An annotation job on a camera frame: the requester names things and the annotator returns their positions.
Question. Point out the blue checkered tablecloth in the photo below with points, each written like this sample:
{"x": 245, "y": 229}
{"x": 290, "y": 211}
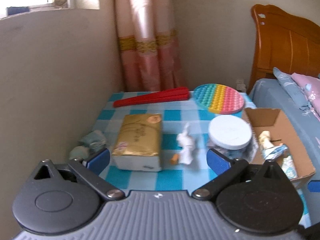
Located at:
{"x": 175, "y": 115}

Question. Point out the round clock on windowsill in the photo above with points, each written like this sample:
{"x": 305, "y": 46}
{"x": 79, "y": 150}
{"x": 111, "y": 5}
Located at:
{"x": 60, "y": 3}

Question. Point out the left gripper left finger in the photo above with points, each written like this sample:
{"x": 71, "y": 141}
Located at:
{"x": 88, "y": 170}

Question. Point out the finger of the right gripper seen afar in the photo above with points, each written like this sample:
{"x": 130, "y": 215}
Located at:
{"x": 314, "y": 186}

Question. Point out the blue floral pillow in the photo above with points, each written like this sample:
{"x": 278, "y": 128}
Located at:
{"x": 291, "y": 87}

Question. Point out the blue round plush toy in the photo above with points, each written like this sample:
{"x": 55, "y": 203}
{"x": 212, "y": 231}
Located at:
{"x": 81, "y": 152}

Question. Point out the clear jar white lid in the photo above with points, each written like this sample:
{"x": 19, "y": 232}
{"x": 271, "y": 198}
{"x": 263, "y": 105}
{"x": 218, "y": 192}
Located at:
{"x": 229, "y": 135}

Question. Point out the orange small toy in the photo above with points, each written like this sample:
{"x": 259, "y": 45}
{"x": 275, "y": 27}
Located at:
{"x": 175, "y": 159}

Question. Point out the rainbow pop-it toy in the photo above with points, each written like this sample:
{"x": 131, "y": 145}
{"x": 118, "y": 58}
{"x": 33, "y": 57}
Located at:
{"x": 218, "y": 99}

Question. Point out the pink floral pillow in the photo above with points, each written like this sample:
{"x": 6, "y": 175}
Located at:
{"x": 311, "y": 89}

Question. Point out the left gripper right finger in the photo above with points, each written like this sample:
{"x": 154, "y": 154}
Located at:
{"x": 227, "y": 170}

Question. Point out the gold tissue pack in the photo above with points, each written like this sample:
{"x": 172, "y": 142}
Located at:
{"x": 138, "y": 144}

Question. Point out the pink curtain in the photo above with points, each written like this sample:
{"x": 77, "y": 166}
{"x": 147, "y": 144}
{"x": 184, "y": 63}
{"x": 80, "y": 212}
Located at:
{"x": 148, "y": 45}

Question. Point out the blue patterned cloth pouch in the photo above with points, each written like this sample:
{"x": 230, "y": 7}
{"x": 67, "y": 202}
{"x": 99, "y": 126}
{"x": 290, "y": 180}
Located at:
{"x": 288, "y": 167}

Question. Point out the cardboard box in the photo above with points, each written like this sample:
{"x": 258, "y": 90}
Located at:
{"x": 282, "y": 131}

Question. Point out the white small figurine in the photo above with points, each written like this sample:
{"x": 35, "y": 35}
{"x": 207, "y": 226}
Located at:
{"x": 240, "y": 85}

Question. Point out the red folded fan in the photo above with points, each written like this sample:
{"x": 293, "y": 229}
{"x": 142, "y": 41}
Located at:
{"x": 169, "y": 95}

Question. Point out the wooden headboard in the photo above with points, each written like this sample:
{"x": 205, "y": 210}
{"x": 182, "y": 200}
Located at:
{"x": 287, "y": 42}

